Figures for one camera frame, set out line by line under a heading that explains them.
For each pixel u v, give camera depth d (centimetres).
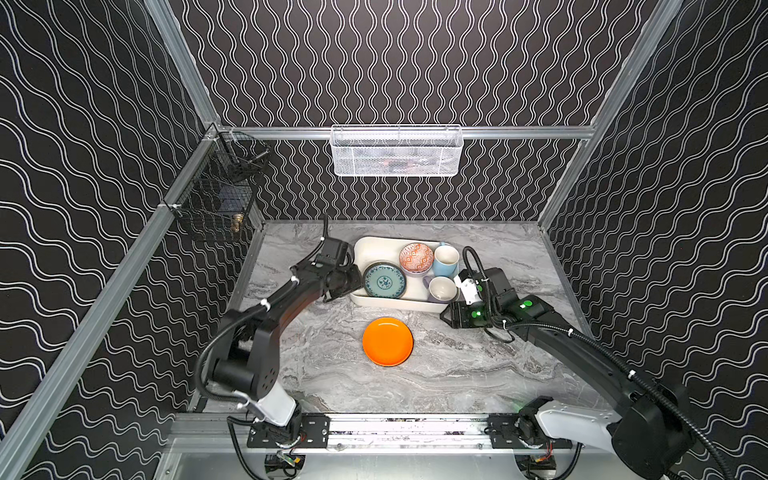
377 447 73
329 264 70
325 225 73
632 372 43
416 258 103
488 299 63
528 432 66
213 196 93
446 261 96
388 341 90
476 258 64
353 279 82
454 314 72
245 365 45
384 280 100
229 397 49
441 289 96
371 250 110
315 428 74
